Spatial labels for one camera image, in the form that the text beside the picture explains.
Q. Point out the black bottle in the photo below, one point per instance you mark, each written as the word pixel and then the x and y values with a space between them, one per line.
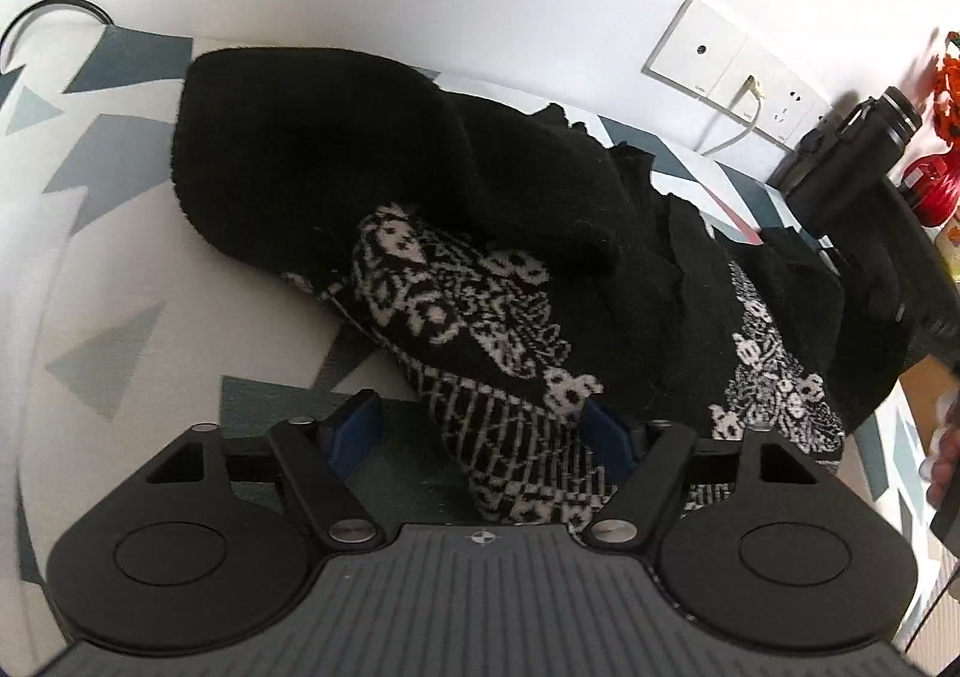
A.
pixel 847 152

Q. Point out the red ornament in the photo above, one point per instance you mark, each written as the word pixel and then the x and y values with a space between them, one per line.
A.
pixel 934 178

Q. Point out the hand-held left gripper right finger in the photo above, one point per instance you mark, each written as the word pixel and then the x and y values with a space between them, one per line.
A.
pixel 611 441

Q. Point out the black white patterned knit sweater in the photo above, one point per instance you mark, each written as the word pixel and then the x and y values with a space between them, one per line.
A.
pixel 480 302

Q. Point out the white wall socket panel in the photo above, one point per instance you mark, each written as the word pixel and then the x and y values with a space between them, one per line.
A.
pixel 720 59

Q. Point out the person's right hand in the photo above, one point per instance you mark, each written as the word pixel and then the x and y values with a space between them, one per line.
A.
pixel 946 452

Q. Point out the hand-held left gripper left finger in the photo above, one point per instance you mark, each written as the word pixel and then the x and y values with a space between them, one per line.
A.
pixel 352 433

